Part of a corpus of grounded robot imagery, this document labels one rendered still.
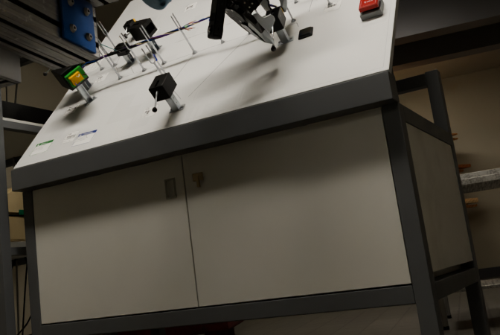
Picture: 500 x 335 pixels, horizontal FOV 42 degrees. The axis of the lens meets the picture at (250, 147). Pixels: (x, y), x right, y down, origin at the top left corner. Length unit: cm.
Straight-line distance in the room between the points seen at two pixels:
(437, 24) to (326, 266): 457
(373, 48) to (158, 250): 76
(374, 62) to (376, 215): 35
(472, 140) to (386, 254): 747
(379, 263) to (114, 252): 75
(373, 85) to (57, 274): 107
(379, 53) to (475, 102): 747
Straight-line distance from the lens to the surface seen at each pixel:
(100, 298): 188
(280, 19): 174
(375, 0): 170
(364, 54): 156
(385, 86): 146
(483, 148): 889
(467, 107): 897
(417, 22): 595
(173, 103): 175
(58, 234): 198
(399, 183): 146
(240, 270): 162
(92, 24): 110
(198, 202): 168
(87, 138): 194
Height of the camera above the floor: 48
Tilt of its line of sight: 11 degrees up
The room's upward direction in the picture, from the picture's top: 8 degrees counter-clockwise
